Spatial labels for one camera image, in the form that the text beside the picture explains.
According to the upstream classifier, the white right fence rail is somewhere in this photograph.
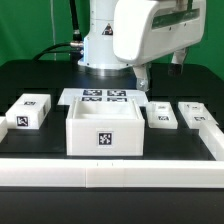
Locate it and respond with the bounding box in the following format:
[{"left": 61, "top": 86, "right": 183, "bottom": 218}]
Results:
[{"left": 199, "top": 121, "right": 224, "bottom": 161}]

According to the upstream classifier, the white tagged block left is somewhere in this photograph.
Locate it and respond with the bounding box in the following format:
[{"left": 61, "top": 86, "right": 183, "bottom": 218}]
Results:
[{"left": 6, "top": 94, "right": 51, "bottom": 129}]

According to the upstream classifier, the thin white cable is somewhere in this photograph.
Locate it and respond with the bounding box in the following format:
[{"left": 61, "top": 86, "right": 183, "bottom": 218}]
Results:
[{"left": 49, "top": 0, "right": 56, "bottom": 61}]

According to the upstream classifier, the white fence rail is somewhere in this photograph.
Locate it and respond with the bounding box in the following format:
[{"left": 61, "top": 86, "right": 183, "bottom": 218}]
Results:
[
  {"left": 0, "top": 116, "right": 8, "bottom": 143},
  {"left": 199, "top": 121, "right": 224, "bottom": 161},
  {"left": 0, "top": 158, "right": 224, "bottom": 188}
]

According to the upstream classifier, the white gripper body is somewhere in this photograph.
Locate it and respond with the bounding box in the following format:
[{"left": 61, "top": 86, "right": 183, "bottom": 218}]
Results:
[{"left": 113, "top": 0, "right": 206, "bottom": 65}]

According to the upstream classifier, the white small door part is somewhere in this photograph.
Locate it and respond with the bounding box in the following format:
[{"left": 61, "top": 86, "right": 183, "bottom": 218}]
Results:
[
  {"left": 178, "top": 102, "right": 216, "bottom": 129},
  {"left": 146, "top": 101, "right": 178, "bottom": 129}
]

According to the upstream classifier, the white left fence rail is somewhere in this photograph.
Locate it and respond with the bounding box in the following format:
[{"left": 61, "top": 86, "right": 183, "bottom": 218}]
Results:
[{"left": 0, "top": 116, "right": 8, "bottom": 143}]

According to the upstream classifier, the white front fence rail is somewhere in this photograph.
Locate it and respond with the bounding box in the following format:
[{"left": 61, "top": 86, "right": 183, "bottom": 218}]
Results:
[{"left": 0, "top": 158, "right": 224, "bottom": 188}]

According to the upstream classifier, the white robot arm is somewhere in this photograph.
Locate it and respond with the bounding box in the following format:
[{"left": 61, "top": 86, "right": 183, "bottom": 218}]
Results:
[{"left": 79, "top": 0, "right": 206, "bottom": 92}]

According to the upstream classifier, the white cabinet body box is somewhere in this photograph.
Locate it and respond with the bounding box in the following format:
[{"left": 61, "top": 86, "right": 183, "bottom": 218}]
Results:
[{"left": 66, "top": 98, "right": 145, "bottom": 156}]

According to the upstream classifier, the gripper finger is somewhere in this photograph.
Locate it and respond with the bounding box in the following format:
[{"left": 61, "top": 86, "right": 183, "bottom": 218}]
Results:
[
  {"left": 168, "top": 48, "right": 188, "bottom": 76},
  {"left": 133, "top": 63, "right": 151, "bottom": 92}
]

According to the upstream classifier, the black thick cable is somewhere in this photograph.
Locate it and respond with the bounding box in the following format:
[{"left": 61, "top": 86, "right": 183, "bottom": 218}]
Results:
[{"left": 32, "top": 0, "right": 85, "bottom": 61}]

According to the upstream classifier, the white flat tagged top panel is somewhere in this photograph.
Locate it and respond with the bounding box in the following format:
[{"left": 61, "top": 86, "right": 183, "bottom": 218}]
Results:
[{"left": 58, "top": 88, "right": 148, "bottom": 107}]

